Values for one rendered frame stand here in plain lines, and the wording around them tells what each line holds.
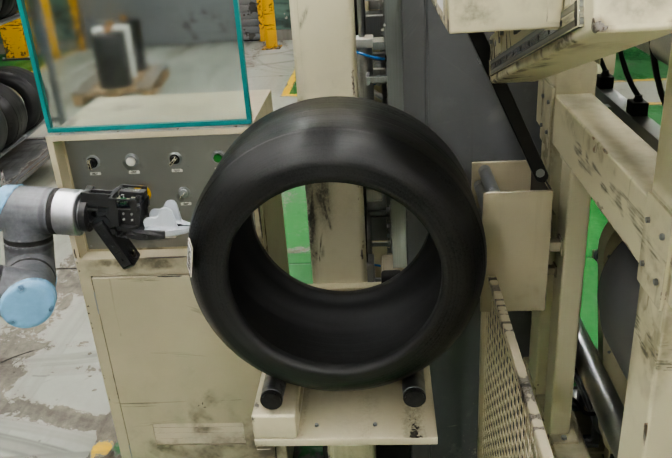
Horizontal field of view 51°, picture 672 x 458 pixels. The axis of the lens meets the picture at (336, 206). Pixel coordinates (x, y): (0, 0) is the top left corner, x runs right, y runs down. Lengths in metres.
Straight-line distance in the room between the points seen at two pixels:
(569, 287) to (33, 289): 1.12
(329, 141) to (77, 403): 2.15
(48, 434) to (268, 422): 1.65
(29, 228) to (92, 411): 1.68
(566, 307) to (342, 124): 0.77
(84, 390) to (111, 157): 1.40
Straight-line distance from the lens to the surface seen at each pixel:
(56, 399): 3.17
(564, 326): 1.74
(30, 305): 1.35
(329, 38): 1.49
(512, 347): 1.39
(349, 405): 1.55
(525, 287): 1.65
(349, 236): 1.63
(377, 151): 1.17
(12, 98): 5.26
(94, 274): 2.14
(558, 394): 1.86
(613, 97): 1.89
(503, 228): 1.57
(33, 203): 1.42
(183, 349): 2.19
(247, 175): 1.20
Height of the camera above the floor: 1.79
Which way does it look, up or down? 24 degrees down
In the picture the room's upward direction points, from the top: 4 degrees counter-clockwise
